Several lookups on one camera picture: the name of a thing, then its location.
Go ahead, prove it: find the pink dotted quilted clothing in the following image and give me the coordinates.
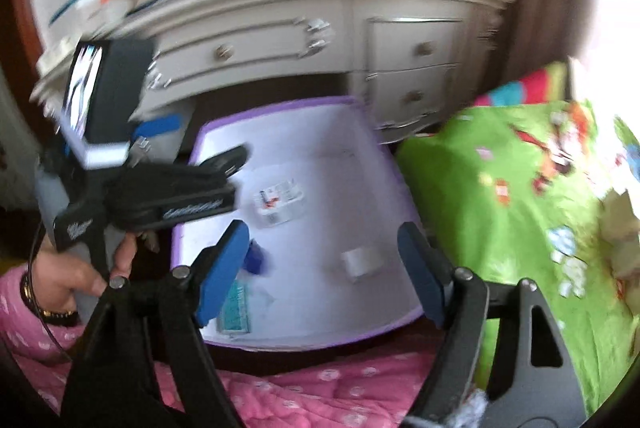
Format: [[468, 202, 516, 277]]
[[10, 325, 438, 428]]

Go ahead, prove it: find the small blue object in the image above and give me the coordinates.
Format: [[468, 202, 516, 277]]
[[245, 241, 274, 275]]

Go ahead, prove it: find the thin black cable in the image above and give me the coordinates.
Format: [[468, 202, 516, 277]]
[[26, 218, 72, 365]]

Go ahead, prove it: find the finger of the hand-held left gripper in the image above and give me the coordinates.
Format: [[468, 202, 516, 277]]
[[131, 111, 195, 155], [187, 145, 250, 183]]

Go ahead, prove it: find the person's left forearm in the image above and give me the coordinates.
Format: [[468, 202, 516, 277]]
[[0, 264, 88, 361]]

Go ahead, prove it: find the dark wrist watch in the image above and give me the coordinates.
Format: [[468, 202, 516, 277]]
[[20, 271, 81, 327]]

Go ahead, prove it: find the green printed blanket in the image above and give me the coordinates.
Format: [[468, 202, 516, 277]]
[[395, 61, 640, 415]]

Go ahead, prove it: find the small white box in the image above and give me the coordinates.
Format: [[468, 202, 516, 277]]
[[341, 248, 386, 283]]

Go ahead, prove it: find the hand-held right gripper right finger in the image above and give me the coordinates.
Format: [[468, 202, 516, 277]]
[[396, 221, 587, 426]]

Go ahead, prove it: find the person's left hand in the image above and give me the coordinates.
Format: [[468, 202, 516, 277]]
[[30, 232, 162, 315]]

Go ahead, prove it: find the white packet with red label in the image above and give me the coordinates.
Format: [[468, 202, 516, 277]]
[[250, 175, 309, 229]]

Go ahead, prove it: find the cream wooden dresser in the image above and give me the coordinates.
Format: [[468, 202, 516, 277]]
[[30, 0, 517, 145]]

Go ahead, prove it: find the teal flat packet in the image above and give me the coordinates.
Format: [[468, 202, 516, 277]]
[[216, 281, 275, 337]]

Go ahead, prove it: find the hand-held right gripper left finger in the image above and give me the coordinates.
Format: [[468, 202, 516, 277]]
[[60, 219, 251, 428]]

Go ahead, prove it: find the purple and white storage bin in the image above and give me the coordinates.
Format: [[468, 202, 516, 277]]
[[170, 96, 427, 352]]

